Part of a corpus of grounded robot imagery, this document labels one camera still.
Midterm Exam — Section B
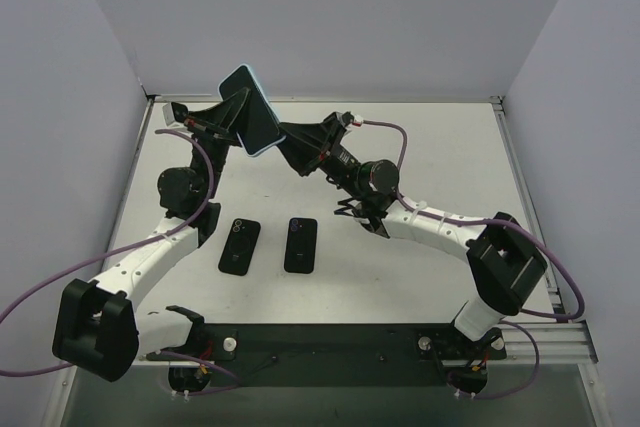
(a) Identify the light blue phone case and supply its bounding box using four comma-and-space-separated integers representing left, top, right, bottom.
218, 64, 285, 157

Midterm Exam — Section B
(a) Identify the small black cased phone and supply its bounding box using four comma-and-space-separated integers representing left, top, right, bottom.
284, 217, 318, 274

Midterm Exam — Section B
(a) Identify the aluminium front frame rail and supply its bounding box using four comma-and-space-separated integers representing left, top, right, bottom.
500, 323, 598, 365

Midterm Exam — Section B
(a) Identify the purple cable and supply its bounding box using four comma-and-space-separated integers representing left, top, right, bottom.
0, 127, 221, 378
357, 118, 586, 323

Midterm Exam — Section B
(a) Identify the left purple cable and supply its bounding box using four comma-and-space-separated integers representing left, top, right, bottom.
0, 127, 221, 378

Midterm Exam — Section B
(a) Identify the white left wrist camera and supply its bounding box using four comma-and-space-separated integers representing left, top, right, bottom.
162, 102, 188, 127

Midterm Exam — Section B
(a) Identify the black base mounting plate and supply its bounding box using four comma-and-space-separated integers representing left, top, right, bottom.
175, 323, 507, 387

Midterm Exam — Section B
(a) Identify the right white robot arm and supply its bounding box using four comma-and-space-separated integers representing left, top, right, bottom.
278, 112, 547, 342

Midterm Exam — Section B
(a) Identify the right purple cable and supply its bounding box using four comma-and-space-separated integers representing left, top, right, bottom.
357, 118, 586, 323

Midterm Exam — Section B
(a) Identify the large black cased phone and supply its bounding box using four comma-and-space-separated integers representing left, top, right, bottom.
218, 218, 261, 276

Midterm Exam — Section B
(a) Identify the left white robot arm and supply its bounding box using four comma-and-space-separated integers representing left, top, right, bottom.
52, 88, 251, 382

